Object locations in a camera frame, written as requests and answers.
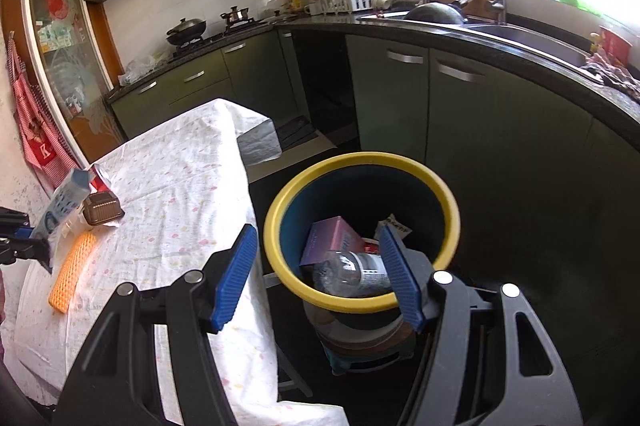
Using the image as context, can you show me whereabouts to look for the purple cardboard box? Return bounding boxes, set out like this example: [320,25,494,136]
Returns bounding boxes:
[300,216,368,267]

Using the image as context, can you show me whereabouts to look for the patterned dish rag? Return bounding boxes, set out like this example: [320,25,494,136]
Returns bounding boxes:
[582,50,640,99]

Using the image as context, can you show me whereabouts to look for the steel kettle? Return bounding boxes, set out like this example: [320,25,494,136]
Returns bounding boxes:
[221,6,251,29]

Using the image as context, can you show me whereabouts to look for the red checkered apron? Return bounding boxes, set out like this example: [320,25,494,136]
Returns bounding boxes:
[5,30,76,179]

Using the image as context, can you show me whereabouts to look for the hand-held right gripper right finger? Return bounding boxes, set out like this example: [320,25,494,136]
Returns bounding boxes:
[376,225,586,426]

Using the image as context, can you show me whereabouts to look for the steel kitchen sink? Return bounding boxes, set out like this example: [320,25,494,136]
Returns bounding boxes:
[357,8,591,66]

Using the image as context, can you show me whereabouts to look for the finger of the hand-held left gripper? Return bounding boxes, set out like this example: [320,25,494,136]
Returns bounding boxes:
[0,236,53,275]
[0,207,36,239]

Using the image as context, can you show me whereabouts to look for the yellow rimmed trash bin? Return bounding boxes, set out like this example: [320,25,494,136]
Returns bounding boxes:
[263,151,461,374]

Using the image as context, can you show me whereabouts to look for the black gas stove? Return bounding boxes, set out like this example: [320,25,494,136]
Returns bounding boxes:
[170,18,281,56]

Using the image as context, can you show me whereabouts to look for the blue white milk carton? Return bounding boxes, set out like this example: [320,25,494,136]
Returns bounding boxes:
[35,168,96,247]

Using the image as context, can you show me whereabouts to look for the brown plastic tray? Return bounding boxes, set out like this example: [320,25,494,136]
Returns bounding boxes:
[82,192,125,227]

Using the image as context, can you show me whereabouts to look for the orange foam net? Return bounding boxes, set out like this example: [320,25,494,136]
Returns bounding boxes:
[48,231,96,313]

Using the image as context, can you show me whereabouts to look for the dark kitchen countertop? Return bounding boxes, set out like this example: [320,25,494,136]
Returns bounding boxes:
[102,13,640,147]

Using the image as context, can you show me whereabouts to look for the clear plastic bottle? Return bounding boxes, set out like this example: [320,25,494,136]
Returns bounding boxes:
[312,250,393,297]

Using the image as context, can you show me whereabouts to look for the dark floor mat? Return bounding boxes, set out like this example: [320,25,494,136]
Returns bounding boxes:
[275,116,321,147]

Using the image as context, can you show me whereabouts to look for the white dish rack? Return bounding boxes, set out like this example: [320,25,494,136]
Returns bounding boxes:
[312,0,396,14]

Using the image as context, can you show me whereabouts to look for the red white drink can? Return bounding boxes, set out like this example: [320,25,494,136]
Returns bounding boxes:
[90,166,112,194]

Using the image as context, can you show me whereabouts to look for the crumpled plastic bag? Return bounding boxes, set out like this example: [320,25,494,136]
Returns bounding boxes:
[118,56,156,85]

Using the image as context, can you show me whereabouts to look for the green plastic container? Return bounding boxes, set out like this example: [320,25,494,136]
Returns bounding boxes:
[555,0,596,14]

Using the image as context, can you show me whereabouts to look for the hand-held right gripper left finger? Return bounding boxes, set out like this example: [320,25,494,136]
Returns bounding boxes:
[52,222,261,426]

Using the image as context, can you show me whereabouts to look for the glass sliding door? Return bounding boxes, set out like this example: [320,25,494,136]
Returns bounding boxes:
[20,0,126,167]

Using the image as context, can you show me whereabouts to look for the black wok with lid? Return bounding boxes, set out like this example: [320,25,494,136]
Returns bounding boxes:
[165,16,207,46]

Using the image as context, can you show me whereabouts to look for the black wok with wooden handle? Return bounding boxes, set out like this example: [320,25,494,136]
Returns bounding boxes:
[402,0,483,26]

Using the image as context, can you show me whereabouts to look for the red snack box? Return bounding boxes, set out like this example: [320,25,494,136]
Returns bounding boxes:
[597,26,631,64]

